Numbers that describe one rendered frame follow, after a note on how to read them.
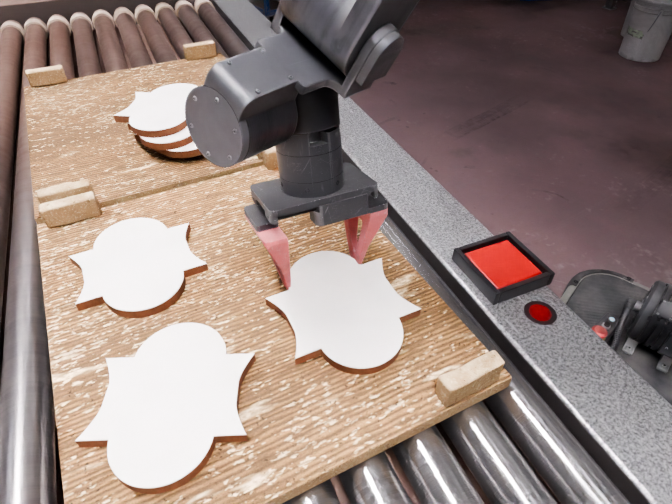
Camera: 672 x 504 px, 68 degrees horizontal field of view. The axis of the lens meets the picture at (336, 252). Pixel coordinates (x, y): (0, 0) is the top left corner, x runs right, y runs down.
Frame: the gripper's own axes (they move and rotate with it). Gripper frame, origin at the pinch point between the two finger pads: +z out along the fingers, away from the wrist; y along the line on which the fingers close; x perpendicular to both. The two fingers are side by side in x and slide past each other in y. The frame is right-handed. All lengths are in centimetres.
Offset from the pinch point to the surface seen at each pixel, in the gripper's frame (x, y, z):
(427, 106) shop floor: 203, 148, 54
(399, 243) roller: 3.7, 11.2, 2.4
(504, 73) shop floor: 221, 219, 49
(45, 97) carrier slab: 57, -25, -10
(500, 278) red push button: -6.4, 17.3, 3.5
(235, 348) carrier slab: -4.1, -10.4, 2.7
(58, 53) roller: 82, -22, -13
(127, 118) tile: 34.9, -13.3, -9.4
